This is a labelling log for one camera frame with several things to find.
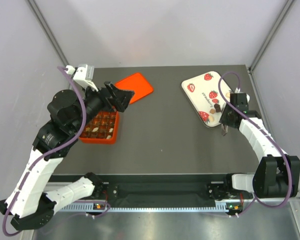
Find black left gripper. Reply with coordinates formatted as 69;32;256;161
71;80;135;134

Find metal tweezers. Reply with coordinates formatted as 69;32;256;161
221;124;228;137

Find orange box lid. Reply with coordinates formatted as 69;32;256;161
114;72;154;104

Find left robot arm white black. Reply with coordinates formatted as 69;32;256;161
0;82;135;232

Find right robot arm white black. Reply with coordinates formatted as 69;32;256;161
220;92;300;199

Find dark square chocolate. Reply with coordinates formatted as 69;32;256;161
214;103;222;113

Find tan caramel chocolate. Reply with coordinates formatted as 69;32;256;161
209;108;216;114

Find orange chocolate box with grid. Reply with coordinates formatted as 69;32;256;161
79;111;120;145

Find white strawberry tray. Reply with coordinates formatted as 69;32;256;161
181;71;232;128

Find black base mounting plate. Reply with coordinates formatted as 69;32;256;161
89;181;253;208

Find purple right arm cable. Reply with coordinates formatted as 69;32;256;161
218;71;292;217

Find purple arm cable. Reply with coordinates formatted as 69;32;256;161
218;71;292;217
2;65;111;237

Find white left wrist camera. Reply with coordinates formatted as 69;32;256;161
72;64;96;89

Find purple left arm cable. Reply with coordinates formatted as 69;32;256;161
2;65;111;237

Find aluminium rail frame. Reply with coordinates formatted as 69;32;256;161
22;181;300;240

